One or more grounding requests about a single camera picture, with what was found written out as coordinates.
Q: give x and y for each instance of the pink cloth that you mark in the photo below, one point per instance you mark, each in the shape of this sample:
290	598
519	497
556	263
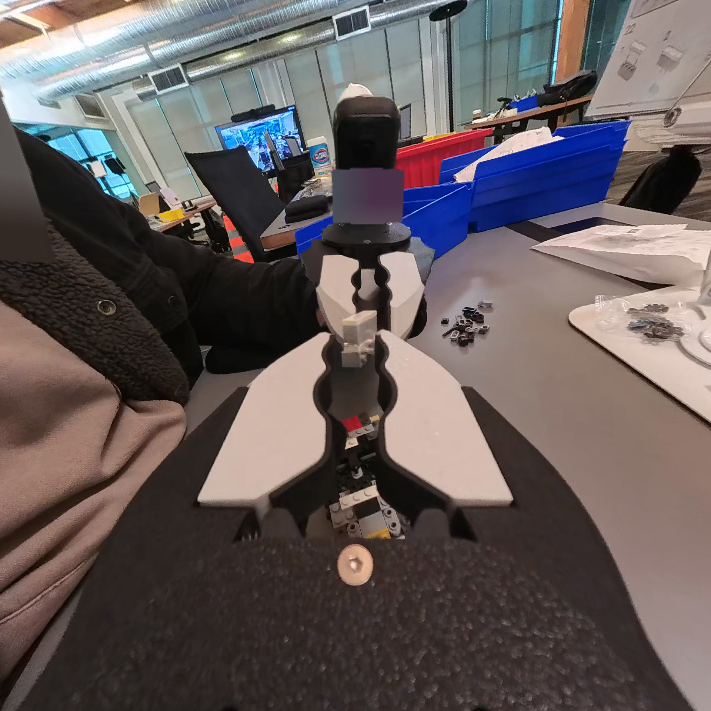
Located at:
66	444

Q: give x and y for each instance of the wooden office table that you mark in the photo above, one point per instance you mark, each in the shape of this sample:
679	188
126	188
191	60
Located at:
527	114

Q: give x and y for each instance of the white paper bag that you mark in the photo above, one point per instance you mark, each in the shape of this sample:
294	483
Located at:
627	250

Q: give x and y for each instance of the black bag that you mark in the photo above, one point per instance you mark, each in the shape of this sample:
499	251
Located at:
572	86

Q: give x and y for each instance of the dark fleece jacket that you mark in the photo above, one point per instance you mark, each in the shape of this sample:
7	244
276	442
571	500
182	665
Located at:
83	322

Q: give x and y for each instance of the black pouch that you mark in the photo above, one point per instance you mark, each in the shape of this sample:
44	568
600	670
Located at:
305	208

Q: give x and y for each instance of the instruction booklet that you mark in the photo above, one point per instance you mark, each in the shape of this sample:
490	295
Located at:
655	55

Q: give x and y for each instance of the person's left forearm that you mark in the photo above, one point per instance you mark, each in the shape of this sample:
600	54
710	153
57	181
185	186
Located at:
250	311

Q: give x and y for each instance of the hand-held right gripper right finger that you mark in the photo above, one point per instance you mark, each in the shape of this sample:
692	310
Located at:
444	439

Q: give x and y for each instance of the pile of small dark bricks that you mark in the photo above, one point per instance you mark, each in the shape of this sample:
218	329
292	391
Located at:
466	325

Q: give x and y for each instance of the plastic bag of parts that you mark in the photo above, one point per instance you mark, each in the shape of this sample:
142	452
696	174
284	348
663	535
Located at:
650	325

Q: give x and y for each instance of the white crumpled paper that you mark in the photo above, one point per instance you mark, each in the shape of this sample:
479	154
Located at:
505	150

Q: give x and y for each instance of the black monitor screen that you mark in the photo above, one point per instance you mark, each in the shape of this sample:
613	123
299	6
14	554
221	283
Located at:
261	139

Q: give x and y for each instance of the small yellow bin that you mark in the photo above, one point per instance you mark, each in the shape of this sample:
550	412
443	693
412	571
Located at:
171	215

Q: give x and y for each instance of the red bin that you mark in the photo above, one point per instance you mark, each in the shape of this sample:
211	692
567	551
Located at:
427	161

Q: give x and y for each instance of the grey desk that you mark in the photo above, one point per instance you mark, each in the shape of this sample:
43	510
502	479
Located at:
527	389

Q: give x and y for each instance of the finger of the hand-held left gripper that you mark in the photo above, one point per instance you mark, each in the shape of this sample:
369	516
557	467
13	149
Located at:
333	289
405	289

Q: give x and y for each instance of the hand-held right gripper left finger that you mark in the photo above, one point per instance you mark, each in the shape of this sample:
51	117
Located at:
261	439

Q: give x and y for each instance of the long blue bin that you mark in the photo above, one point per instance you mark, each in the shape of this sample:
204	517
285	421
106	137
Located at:
544	178

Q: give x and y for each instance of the white toy brick plate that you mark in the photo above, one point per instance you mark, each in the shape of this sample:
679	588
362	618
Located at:
358	327

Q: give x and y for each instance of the white wipes canister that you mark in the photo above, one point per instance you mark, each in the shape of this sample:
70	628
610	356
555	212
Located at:
320	158

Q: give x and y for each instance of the black floor lamp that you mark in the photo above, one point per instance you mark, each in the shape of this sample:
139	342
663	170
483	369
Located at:
449	55

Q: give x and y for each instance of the white stand base board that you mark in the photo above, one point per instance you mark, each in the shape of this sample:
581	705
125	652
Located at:
639	361

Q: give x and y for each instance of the toy brick car chassis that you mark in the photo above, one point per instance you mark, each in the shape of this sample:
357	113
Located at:
361	511

